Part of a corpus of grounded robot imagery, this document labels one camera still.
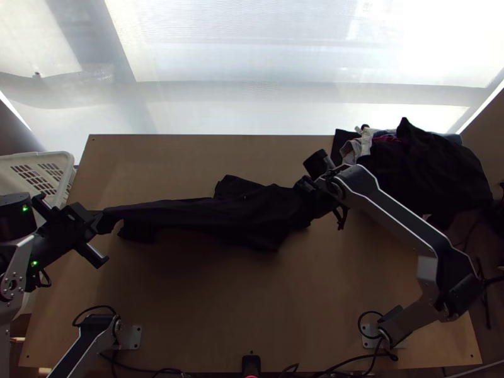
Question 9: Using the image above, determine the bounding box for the dark t-shirt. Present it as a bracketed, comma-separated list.
[103, 174, 336, 253]

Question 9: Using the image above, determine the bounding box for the white laundry basket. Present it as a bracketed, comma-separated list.
[0, 151, 77, 210]

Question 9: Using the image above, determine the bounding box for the heap of clothes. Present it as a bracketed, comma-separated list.
[332, 117, 495, 230]

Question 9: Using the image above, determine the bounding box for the black cable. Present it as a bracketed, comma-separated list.
[357, 311, 399, 362]
[474, 256, 494, 329]
[72, 304, 120, 328]

